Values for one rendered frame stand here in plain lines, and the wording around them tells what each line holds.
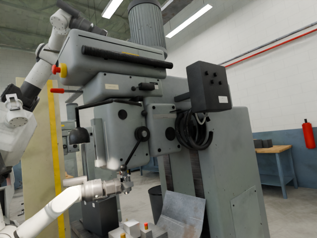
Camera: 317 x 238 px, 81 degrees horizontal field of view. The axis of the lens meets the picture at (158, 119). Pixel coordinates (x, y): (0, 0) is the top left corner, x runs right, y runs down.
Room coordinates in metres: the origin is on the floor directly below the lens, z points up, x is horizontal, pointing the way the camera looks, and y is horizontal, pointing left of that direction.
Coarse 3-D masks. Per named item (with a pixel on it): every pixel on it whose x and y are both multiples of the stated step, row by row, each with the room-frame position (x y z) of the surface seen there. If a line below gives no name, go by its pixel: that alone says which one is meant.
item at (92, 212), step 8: (104, 200) 1.11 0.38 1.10; (112, 200) 1.15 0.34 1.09; (88, 208) 1.17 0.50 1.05; (96, 208) 1.10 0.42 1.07; (104, 208) 1.11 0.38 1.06; (112, 208) 1.15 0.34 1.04; (88, 216) 1.17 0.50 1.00; (96, 216) 1.11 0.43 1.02; (104, 216) 1.10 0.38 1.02; (112, 216) 1.14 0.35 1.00; (88, 224) 1.18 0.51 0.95; (96, 224) 1.12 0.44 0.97; (104, 224) 1.10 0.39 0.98; (112, 224) 1.14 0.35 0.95; (96, 232) 1.12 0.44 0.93; (104, 232) 1.10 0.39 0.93
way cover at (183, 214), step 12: (168, 192) 1.22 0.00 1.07; (168, 204) 1.19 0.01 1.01; (180, 204) 1.12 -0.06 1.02; (192, 204) 1.05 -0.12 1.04; (204, 204) 0.99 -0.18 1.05; (168, 216) 1.15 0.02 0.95; (180, 216) 1.09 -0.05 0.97; (192, 216) 1.02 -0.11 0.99; (168, 228) 1.10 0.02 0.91; (180, 228) 1.05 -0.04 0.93; (192, 228) 1.00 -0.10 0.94
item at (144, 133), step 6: (144, 126) 0.83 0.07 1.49; (138, 132) 0.80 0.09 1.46; (144, 132) 0.82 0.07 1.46; (138, 138) 0.81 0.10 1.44; (144, 138) 0.82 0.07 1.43; (138, 144) 0.80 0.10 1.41; (132, 150) 0.79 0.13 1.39; (126, 162) 0.76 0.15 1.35; (120, 168) 0.74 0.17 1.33; (126, 168) 0.75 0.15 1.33
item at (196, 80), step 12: (192, 72) 0.76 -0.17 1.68; (204, 72) 0.75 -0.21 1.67; (216, 72) 0.78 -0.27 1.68; (192, 84) 0.77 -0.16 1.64; (204, 84) 0.74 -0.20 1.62; (216, 84) 0.79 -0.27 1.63; (192, 96) 0.78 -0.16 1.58; (204, 96) 0.74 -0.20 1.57; (216, 96) 0.78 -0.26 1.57; (228, 96) 0.85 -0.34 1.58; (192, 108) 0.79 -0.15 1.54; (204, 108) 0.74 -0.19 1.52; (216, 108) 0.78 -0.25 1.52; (228, 108) 0.84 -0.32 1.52
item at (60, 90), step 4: (52, 88) 0.80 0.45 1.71; (56, 88) 0.81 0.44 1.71; (60, 88) 0.82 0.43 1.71; (52, 92) 0.80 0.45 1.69; (56, 92) 0.81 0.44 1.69; (60, 92) 0.82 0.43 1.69; (64, 92) 0.84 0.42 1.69; (68, 92) 0.85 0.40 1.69; (72, 92) 0.86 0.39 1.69; (76, 92) 0.87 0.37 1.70; (80, 92) 0.88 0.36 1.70
